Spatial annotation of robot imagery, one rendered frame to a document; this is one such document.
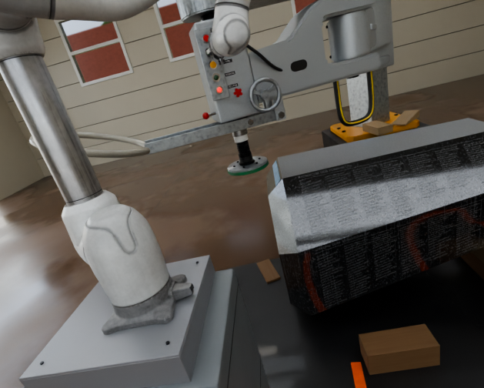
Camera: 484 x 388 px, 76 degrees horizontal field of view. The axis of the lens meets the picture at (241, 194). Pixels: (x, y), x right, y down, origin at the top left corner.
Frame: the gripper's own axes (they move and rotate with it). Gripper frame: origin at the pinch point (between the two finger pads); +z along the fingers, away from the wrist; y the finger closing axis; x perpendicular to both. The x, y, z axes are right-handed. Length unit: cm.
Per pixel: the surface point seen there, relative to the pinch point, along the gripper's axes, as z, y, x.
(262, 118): 11.6, 33.2, 18.1
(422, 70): 467, 108, 542
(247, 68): 6.7, 9.8, 14.9
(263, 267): 52, 144, 8
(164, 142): 11.6, 31.4, -29.7
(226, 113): 6.7, 26.0, 0.8
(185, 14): 12.4, -16.5, -4.6
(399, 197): -31, 75, 57
